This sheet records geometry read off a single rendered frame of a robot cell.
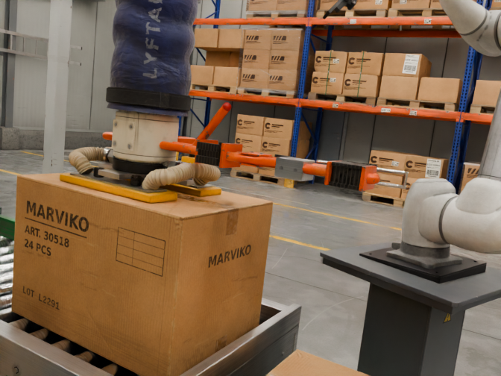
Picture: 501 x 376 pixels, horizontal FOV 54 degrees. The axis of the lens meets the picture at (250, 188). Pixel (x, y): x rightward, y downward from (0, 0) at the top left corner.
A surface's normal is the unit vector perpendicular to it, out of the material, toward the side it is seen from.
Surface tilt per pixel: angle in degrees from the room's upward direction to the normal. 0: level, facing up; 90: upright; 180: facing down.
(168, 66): 74
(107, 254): 90
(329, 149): 90
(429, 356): 90
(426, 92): 90
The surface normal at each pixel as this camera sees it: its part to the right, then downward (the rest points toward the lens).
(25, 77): 0.86, 0.17
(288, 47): -0.51, 0.07
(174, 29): 0.61, -0.17
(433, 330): 0.63, 0.18
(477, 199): -0.77, -0.28
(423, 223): -0.80, 0.11
